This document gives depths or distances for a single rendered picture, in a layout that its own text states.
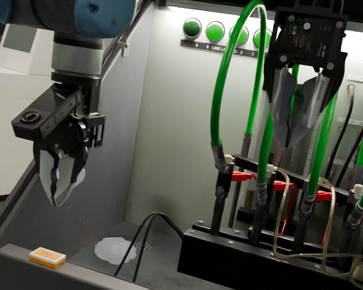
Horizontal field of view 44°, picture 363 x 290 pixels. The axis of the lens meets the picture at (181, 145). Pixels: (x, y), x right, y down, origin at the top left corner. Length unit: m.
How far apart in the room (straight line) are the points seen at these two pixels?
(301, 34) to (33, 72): 3.16
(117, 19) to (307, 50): 0.21
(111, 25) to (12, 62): 3.24
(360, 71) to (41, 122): 0.74
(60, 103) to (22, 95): 2.87
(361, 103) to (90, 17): 0.76
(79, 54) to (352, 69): 0.66
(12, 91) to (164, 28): 2.40
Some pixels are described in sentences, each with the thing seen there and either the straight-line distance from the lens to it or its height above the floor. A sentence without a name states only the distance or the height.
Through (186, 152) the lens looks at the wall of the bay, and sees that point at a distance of 1.19.
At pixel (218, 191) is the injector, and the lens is 0.86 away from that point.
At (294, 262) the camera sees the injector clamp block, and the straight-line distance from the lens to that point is 0.87.
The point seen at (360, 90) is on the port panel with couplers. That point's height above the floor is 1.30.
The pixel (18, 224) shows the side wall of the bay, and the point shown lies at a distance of 0.86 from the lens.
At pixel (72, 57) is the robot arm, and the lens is 0.69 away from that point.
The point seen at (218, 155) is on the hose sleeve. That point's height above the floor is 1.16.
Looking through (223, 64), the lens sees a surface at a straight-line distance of 0.69.
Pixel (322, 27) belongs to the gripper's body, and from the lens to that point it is 0.49.
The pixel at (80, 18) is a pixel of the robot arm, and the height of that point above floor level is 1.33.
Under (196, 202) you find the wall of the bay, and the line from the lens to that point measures 1.21.
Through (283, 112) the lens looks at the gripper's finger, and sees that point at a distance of 0.55.
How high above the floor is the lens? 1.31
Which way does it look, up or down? 11 degrees down
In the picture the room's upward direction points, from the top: 9 degrees clockwise
